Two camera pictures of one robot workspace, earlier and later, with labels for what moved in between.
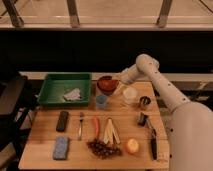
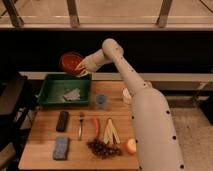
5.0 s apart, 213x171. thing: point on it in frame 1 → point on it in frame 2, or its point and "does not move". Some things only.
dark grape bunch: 104,151 does not move
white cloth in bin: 73,95 does not move
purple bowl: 107,92 → 69,61
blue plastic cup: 101,101 does not move
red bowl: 107,83 → 69,61
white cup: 130,94 does not move
